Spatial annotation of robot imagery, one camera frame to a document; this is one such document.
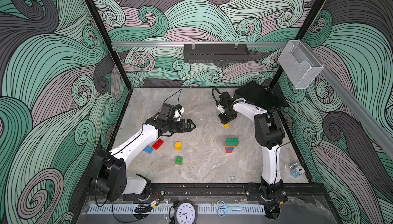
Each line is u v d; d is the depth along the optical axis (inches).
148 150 34.0
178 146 33.7
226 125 38.4
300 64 30.3
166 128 25.4
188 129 28.1
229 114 33.3
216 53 37.4
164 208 27.5
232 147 32.7
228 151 34.3
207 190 29.5
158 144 35.4
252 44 37.5
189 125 28.6
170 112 25.9
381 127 20.7
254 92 48.4
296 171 29.8
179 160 31.9
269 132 21.6
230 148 33.8
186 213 26.0
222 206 27.4
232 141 35.5
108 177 16.0
